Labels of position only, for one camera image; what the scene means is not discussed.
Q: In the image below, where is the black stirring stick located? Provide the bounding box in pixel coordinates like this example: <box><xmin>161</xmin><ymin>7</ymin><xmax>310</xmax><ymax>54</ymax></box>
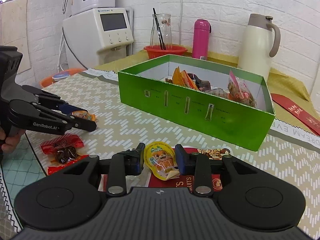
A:
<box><xmin>153</xmin><ymin>7</ymin><xmax>167</xmax><ymax>50</ymax></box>

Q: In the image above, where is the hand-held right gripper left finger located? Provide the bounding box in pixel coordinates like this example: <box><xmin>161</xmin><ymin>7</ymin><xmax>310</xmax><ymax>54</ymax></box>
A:
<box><xmin>57</xmin><ymin>142</ymin><xmax>146</xmax><ymax>197</ymax></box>

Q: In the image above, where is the beige patterned table mat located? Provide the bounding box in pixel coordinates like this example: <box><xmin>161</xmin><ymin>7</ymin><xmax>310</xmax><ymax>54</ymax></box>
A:
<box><xmin>0</xmin><ymin>67</ymin><xmax>320</xmax><ymax>240</ymax></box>

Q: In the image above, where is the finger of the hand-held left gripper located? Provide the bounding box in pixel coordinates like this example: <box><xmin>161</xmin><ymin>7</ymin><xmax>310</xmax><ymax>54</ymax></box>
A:
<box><xmin>8</xmin><ymin>99</ymin><xmax>97</xmax><ymax>136</ymax></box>
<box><xmin>22</xmin><ymin>84</ymin><xmax>88</xmax><ymax>116</ymax></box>

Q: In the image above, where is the crinkled clear snack packet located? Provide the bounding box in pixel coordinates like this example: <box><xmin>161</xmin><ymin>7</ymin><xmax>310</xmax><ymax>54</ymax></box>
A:
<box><xmin>207</xmin><ymin>87</ymin><xmax>229</xmax><ymax>98</ymax></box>

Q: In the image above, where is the red dried date packet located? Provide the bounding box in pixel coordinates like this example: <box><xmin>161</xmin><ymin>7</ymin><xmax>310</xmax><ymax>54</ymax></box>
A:
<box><xmin>40</xmin><ymin>134</ymin><xmax>84</xmax><ymax>164</ymax></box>

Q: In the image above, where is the yellow jelly cup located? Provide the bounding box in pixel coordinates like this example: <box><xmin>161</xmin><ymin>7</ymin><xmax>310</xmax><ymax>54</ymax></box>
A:
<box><xmin>143</xmin><ymin>141</ymin><xmax>180</xmax><ymax>180</ymax></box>

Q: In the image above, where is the white wall cable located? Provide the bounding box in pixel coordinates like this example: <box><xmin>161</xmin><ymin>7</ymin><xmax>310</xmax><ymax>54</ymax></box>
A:
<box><xmin>179</xmin><ymin>0</ymin><xmax>184</xmax><ymax>47</ymax></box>

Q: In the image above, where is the glass carafe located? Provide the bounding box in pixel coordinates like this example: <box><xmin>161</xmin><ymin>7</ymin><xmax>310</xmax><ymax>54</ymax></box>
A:
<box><xmin>149</xmin><ymin>14</ymin><xmax>173</xmax><ymax>47</ymax></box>

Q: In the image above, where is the red envelope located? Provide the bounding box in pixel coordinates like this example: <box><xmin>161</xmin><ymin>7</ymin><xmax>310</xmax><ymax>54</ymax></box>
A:
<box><xmin>282</xmin><ymin>102</ymin><xmax>320</xmax><ymax>134</ymax></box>
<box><xmin>271</xmin><ymin>93</ymin><xmax>320</xmax><ymax>120</ymax></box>

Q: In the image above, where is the flat red snack packet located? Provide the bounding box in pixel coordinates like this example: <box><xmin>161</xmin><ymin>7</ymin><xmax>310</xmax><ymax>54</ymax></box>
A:
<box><xmin>47</xmin><ymin>155</ymin><xmax>90</xmax><ymax>176</ymax></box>

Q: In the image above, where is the orange jelly cup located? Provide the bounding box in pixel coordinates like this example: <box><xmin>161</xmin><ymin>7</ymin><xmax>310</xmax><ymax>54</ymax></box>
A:
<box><xmin>71</xmin><ymin>110</ymin><xmax>97</xmax><ymax>123</ymax></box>

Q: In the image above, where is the red nut packet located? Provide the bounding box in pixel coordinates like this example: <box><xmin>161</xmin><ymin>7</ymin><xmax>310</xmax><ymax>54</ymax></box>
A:
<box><xmin>147</xmin><ymin>148</ymin><xmax>235</xmax><ymax>193</ymax></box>

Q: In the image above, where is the white water dispenser with screen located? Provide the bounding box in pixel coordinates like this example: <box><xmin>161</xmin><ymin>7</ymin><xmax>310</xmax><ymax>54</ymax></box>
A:
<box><xmin>62</xmin><ymin>7</ymin><xmax>134</xmax><ymax>69</ymax></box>

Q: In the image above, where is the pink thermos bottle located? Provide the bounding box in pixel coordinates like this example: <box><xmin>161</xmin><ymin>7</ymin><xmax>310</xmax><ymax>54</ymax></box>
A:
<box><xmin>192</xmin><ymin>19</ymin><xmax>212</xmax><ymax>60</ymax></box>

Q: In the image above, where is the beige wooden board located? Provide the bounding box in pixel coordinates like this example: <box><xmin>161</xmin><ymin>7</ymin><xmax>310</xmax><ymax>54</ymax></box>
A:
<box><xmin>0</xmin><ymin>0</ymin><xmax>32</xmax><ymax>75</ymax></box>

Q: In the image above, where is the dark brown meat snack packet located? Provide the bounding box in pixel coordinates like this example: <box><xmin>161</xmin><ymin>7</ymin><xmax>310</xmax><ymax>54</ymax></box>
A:
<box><xmin>187</xmin><ymin>73</ymin><xmax>212</xmax><ymax>90</ymax></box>

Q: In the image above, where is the orange snack packet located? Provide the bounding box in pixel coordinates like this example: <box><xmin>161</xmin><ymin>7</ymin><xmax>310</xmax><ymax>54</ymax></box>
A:
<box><xmin>172</xmin><ymin>66</ymin><xmax>187</xmax><ymax>85</ymax></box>
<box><xmin>182</xmin><ymin>70</ymin><xmax>199</xmax><ymax>90</ymax></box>

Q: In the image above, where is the green cardboard box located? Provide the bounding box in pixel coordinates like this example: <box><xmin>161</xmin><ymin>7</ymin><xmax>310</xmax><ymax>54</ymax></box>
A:
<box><xmin>117</xmin><ymin>54</ymin><xmax>276</xmax><ymax>152</ymax></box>

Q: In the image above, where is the clear brown-filled snack packet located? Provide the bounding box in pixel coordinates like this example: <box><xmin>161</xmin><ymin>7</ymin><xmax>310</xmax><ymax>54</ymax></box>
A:
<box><xmin>229</xmin><ymin>85</ymin><xmax>258</xmax><ymax>108</ymax></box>

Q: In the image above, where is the person's left hand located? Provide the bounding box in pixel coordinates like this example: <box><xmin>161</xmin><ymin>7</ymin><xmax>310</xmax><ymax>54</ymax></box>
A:
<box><xmin>0</xmin><ymin>129</ymin><xmax>22</xmax><ymax>155</ymax></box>

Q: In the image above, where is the cream thermal jug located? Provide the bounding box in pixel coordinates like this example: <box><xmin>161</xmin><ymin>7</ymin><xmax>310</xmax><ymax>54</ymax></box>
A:
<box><xmin>237</xmin><ymin>13</ymin><xmax>281</xmax><ymax>82</ymax></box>

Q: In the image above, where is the grey dispenser hose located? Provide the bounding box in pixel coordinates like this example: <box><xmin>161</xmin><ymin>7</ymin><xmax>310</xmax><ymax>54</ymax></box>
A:
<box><xmin>62</xmin><ymin>26</ymin><xmax>83</xmax><ymax>68</ymax></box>

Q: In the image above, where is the pink clear snack packet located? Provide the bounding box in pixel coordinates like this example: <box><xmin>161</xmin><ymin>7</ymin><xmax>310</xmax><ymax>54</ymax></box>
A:
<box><xmin>227</xmin><ymin>70</ymin><xmax>250</xmax><ymax>93</ymax></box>

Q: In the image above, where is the teal grid cloth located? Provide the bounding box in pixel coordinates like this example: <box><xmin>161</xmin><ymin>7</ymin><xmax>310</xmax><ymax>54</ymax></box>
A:
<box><xmin>0</xmin><ymin>134</ymin><xmax>50</xmax><ymax>205</ymax></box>

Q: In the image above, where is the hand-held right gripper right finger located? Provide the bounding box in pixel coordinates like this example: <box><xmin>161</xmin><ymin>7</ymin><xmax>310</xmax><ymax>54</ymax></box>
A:
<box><xmin>174</xmin><ymin>144</ymin><xmax>262</xmax><ymax>197</ymax></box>

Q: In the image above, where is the red plastic basket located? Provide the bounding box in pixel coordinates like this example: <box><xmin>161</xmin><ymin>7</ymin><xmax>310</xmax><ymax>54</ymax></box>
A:
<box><xmin>143</xmin><ymin>45</ymin><xmax>188</xmax><ymax>60</ymax></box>

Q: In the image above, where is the orange plastic basin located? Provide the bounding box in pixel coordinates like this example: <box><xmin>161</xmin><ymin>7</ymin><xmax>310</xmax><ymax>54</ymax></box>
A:
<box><xmin>39</xmin><ymin>67</ymin><xmax>87</xmax><ymax>89</ymax></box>

